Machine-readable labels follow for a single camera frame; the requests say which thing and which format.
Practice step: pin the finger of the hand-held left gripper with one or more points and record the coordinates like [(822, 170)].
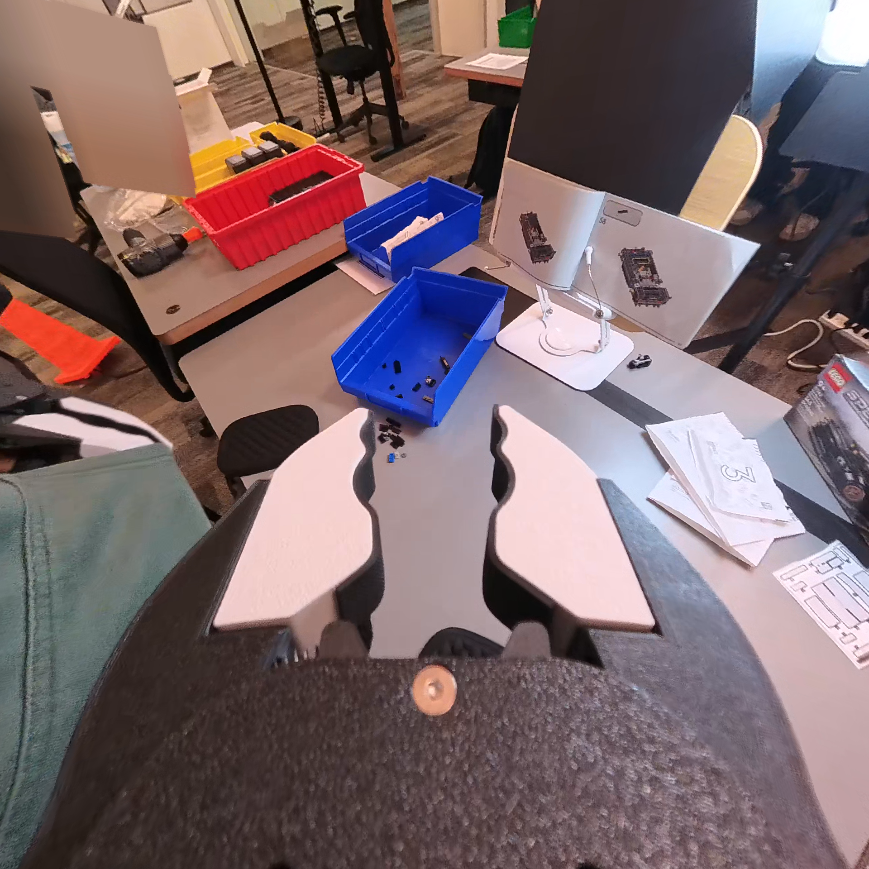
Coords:
[(95, 68)]

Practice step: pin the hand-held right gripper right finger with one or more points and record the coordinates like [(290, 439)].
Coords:
[(570, 543)]

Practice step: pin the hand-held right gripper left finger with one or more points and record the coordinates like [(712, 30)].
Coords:
[(299, 543)]

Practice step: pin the pile of lego pieces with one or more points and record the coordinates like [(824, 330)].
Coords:
[(390, 435)]

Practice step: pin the small lego bricks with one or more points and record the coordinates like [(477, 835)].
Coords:
[(447, 364)]

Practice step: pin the blue plastic bin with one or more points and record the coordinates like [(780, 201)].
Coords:
[(421, 319), (435, 204)]

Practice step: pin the single black lego brick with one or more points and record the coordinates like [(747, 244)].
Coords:
[(638, 361)]

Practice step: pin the lego set box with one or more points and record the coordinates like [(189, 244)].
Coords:
[(835, 435)]

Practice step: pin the black padded chair armrest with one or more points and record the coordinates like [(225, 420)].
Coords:
[(268, 441)]

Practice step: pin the black mesh office chair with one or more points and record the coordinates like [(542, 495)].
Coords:
[(95, 279)]

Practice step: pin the yellow plastic bin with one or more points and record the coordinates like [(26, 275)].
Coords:
[(217, 160)]

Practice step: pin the white paper bags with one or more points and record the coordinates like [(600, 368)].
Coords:
[(720, 475)]

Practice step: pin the neighbouring wooden desk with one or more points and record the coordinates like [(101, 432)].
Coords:
[(204, 292)]

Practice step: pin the white book stand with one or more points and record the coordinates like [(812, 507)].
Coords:
[(564, 356)]

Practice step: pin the person's green sweatshirt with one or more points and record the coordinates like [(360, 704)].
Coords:
[(82, 652)]

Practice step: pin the red plastic bin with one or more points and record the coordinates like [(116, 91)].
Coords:
[(272, 224)]

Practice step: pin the black swivel office chair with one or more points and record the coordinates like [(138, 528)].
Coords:
[(353, 61)]

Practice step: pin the printed white sheet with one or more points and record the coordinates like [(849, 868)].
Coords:
[(828, 598)]

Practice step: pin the open instruction booklet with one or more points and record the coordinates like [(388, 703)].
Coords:
[(557, 224)]

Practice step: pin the white power strip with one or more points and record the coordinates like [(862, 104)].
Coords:
[(845, 330)]

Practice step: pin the beige wooden chair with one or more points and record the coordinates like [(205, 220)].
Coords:
[(727, 170)]

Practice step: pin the green plastic bin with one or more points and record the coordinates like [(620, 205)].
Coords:
[(516, 30)]

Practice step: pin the black partition panel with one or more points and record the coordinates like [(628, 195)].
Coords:
[(625, 95)]

